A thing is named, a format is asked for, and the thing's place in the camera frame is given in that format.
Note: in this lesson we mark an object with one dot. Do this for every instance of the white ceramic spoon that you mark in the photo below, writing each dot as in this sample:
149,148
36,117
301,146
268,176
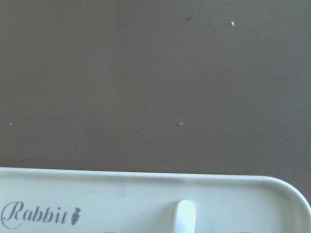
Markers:
184,220

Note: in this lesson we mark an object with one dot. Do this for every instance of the white rabbit tray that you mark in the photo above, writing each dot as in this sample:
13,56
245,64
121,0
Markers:
75,201

